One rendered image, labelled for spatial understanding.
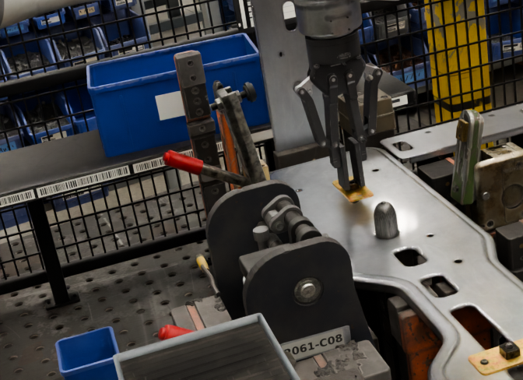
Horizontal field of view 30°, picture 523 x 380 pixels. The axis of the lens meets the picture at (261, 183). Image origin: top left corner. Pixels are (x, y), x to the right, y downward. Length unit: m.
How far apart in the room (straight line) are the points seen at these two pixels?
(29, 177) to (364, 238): 0.65
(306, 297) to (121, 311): 0.99
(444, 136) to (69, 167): 0.65
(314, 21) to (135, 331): 0.76
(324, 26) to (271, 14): 0.31
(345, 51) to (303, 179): 0.29
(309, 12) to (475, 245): 0.38
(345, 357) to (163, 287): 1.03
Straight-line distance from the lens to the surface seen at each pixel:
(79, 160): 1.77
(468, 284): 1.22
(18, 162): 1.83
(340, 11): 1.33
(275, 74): 1.65
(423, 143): 1.65
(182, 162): 1.36
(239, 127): 1.36
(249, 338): 0.87
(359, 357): 0.97
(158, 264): 2.06
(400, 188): 1.49
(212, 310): 1.09
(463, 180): 1.45
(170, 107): 1.72
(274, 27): 1.64
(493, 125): 1.70
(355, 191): 1.45
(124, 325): 1.87
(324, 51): 1.35
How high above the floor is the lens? 1.62
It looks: 23 degrees down
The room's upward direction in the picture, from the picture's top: 10 degrees counter-clockwise
